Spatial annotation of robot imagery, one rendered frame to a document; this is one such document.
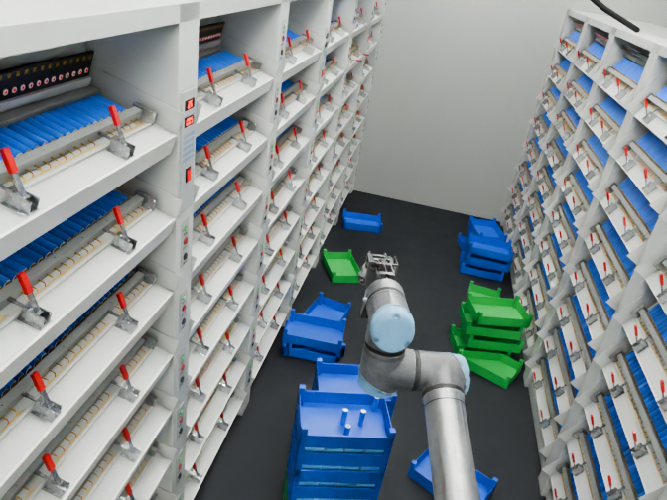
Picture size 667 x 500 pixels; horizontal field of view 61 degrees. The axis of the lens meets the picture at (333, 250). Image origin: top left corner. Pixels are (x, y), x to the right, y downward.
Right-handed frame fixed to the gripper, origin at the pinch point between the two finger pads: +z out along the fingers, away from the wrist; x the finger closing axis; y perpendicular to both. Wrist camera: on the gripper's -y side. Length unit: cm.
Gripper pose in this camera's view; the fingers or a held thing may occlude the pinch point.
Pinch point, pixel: (372, 265)
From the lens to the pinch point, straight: 149.1
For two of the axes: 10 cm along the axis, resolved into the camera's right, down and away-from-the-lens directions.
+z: -0.4, -4.0, 9.1
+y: 1.4, -9.1, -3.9
